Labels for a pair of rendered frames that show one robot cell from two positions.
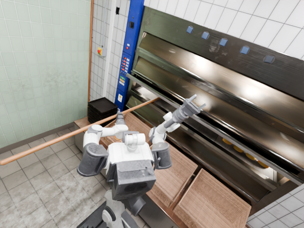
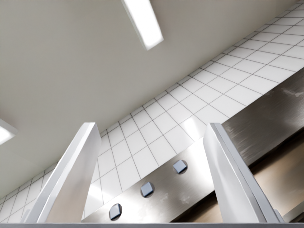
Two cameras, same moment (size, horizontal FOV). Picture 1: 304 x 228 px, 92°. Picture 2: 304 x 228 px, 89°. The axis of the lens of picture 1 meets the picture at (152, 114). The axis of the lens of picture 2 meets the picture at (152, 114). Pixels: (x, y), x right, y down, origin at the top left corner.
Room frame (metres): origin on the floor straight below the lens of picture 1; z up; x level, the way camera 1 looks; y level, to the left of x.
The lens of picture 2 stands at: (0.75, -0.21, 1.67)
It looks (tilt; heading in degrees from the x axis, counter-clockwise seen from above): 52 degrees up; 328
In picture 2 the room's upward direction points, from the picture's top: 37 degrees counter-clockwise
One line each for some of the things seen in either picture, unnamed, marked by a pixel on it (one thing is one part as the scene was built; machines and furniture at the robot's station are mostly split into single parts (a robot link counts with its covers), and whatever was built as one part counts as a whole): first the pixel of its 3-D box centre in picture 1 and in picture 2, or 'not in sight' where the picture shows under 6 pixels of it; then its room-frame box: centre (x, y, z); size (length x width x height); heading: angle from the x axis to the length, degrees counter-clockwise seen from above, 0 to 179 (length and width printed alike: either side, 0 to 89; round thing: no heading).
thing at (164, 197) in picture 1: (163, 168); not in sight; (1.08, -0.33, 0.72); 0.56 x 0.49 x 0.28; 62
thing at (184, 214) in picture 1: (211, 208); not in sight; (0.81, -0.86, 0.72); 0.56 x 0.49 x 0.28; 61
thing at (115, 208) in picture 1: (117, 199); not in sight; (0.58, 0.04, 0.78); 0.18 x 0.15 x 0.47; 152
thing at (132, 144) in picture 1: (134, 140); not in sight; (0.61, 0.04, 1.47); 0.10 x 0.07 x 0.09; 118
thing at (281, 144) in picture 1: (204, 100); not in sight; (1.33, -0.43, 1.54); 1.79 x 0.11 x 0.19; 63
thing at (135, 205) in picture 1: (127, 192); not in sight; (0.55, -0.02, 1.00); 0.28 x 0.13 x 0.18; 62
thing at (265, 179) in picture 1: (188, 128); not in sight; (1.35, -0.44, 1.16); 1.80 x 0.06 x 0.04; 63
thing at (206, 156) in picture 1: (182, 138); not in sight; (1.33, -0.43, 1.02); 1.79 x 0.11 x 0.19; 63
